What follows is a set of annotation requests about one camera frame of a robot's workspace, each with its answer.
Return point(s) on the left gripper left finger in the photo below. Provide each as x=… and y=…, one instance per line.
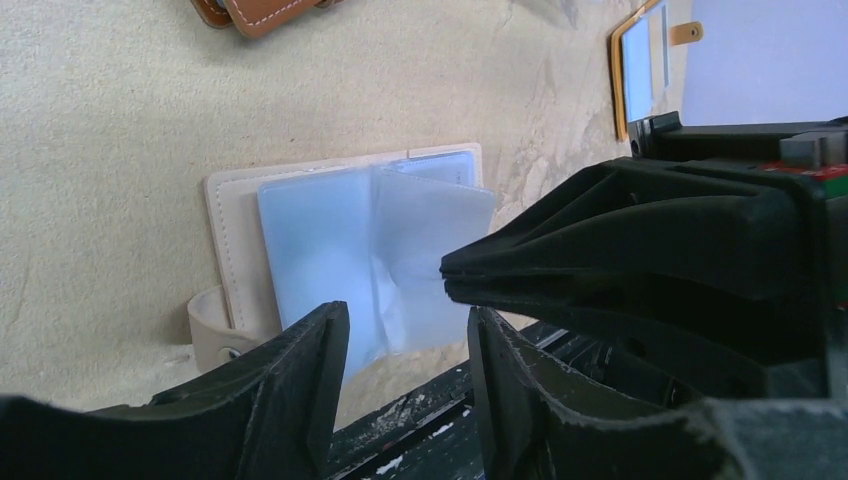
x=268, y=414

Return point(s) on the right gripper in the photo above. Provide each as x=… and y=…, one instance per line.
x=718, y=211

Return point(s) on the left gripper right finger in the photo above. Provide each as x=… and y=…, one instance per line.
x=541, y=419

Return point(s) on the tan card holder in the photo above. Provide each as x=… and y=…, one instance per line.
x=640, y=60

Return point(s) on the brown card holder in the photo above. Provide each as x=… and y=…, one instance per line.
x=255, y=18

